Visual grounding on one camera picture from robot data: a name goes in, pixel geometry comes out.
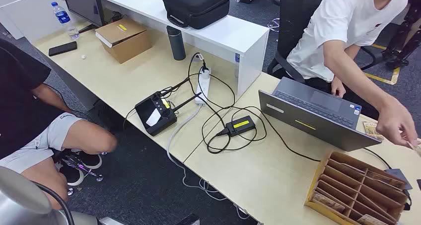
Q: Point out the person's left hand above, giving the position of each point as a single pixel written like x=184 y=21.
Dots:
x=338 y=88

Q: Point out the person's right hand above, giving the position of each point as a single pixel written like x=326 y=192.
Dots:
x=396 y=124

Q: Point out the wooden card organiser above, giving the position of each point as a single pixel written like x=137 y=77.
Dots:
x=318 y=179

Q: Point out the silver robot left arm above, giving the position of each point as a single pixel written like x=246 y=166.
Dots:
x=19 y=197

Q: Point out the person's left forearm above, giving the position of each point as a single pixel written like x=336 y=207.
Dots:
x=49 y=97
x=352 y=51

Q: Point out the dark grey card reader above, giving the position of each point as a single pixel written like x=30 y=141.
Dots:
x=399 y=177

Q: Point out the patterned room key card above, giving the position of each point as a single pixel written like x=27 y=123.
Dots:
x=329 y=202
x=386 y=179
x=371 y=220

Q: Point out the person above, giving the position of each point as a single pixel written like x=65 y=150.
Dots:
x=19 y=101
x=345 y=16

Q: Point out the yellow floor tape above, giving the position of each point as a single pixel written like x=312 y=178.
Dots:
x=381 y=78

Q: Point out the grey laptop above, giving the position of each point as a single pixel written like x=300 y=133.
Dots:
x=312 y=124

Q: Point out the black office chair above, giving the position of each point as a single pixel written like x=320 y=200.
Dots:
x=296 y=19

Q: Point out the black metal stand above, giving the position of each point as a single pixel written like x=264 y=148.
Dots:
x=403 y=36

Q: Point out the black adapter with yellow label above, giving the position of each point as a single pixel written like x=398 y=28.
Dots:
x=241 y=126

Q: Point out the white desk shelf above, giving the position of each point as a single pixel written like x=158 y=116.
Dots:
x=230 y=32

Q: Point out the black power plug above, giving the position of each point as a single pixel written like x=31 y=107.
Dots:
x=204 y=67

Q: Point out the white power strip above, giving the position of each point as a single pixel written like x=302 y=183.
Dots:
x=202 y=88

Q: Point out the black carrying case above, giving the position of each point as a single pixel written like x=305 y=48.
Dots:
x=197 y=6

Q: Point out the dark thermos bottle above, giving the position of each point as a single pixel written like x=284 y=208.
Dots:
x=176 y=44

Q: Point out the black remote controller with antennas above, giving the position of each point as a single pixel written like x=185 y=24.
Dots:
x=144 y=110

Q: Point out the brown cardboard box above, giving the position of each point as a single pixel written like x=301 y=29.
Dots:
x=125 y=32

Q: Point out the black bag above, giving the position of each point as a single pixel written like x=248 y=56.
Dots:
x=108 y=116

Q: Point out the black monitor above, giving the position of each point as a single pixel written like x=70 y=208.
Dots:
x=82 y=3

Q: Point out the chrome chair base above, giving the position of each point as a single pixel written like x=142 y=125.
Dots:
x=80 y=167

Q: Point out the black smartphone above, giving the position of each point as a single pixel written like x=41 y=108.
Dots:
x=62 y=48

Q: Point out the clear water bottle blue label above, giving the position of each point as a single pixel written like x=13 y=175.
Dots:
x=62 y=18

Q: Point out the white partition panel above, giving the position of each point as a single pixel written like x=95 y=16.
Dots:
x=26 y=16

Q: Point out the white wall charger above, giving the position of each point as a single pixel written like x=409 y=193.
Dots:
x=198 y=57

